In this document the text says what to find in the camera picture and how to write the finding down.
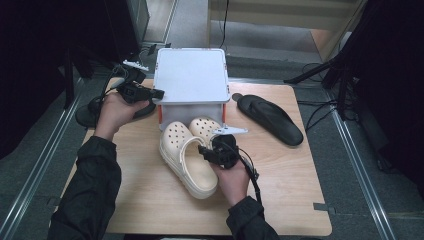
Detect white shoe rack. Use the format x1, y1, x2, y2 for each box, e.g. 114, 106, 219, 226
151, 47, 232, 132

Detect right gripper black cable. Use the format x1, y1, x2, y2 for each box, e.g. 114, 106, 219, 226
229, 141, 264, 205

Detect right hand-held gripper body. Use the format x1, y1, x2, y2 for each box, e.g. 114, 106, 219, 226
212, 125, 249, 169

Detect black hanging cable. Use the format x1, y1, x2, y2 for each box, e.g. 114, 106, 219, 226
219, 0, 231, 51

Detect cream perforated clog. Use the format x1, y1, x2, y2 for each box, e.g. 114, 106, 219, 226
188, 116, 224, 149
158, 121, 219, 200

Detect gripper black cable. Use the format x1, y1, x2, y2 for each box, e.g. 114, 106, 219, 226
96, 64, 127, 111
229, 141, 264, 205

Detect person's right hand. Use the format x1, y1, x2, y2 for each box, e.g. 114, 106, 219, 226
210, 161, 251, 208

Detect grey tape piece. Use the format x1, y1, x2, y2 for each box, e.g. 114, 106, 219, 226
313, 202, 337, 215
46, 196, 63, 208

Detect black tripod stand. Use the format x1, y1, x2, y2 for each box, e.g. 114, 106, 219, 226
283, 33, 368, 121

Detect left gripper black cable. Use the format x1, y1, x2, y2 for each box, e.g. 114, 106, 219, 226
96, 64, 127, 111

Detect metal floor rail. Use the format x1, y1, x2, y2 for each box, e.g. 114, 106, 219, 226
326, 93, 398, 240
0, 78, 84, 240

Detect dark curtain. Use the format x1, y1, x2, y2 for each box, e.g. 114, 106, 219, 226
351, 0, 424, 194
0, 0, 69, 159

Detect black floor cable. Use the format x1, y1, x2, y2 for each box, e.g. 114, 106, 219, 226
297, 98, 359, 133

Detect person's left hand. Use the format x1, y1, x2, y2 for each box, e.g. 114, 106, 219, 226
94, 92, 150, 141

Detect black slipper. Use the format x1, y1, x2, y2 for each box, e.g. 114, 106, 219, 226
75, 96, 157, 128
236, 94, 305, 147

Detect dark cabinet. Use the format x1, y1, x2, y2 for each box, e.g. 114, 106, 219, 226
103, 0, 151, 64

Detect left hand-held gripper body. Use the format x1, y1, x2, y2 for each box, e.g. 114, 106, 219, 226
115, 59, 153, 104

